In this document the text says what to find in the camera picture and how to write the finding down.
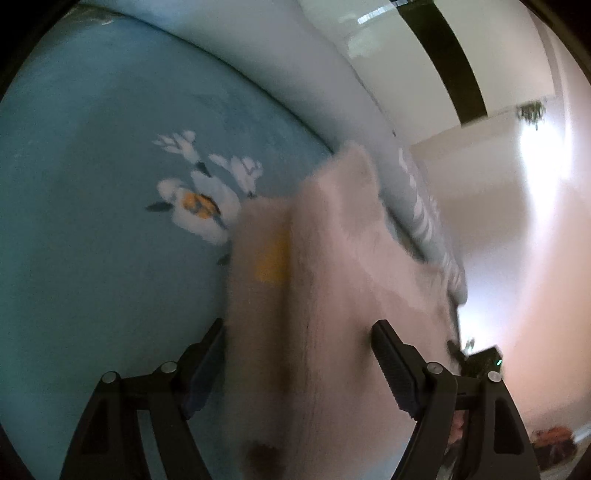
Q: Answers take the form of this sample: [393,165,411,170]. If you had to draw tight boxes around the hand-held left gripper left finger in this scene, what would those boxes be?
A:
[60,318,227,480]

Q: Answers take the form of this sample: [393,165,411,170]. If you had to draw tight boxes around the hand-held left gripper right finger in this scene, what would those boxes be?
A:
[370,319,541,480]

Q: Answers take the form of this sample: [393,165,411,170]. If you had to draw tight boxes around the fuzzy pink sweater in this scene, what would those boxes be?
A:
[224,142,462,480]

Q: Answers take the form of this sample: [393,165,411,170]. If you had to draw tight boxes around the dark orange clutter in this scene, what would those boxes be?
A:
[531,427,591,462]

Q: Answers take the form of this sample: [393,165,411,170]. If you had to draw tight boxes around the teal floral bed blanket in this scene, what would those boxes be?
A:
[0,9,333,480]

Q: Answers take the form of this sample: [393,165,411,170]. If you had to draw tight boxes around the hanging green plant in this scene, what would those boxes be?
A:
[515,99,548,132]

